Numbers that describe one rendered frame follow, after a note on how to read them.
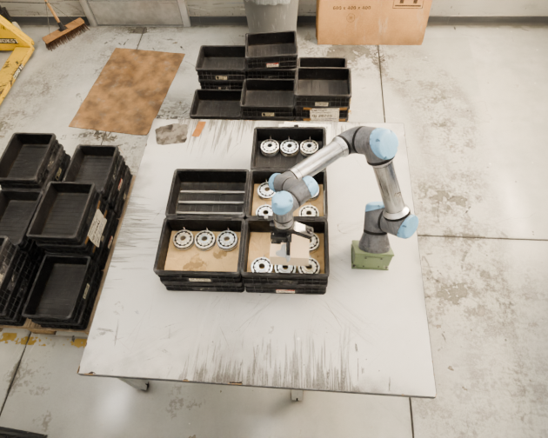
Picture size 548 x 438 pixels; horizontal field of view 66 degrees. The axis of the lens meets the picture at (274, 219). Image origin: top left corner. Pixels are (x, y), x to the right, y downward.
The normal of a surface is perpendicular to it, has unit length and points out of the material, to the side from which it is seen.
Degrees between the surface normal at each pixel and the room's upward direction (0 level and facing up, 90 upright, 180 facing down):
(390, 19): 75
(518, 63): 0
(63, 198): 0
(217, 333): 0
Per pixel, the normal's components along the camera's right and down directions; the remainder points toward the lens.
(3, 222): -0.04, -0.52
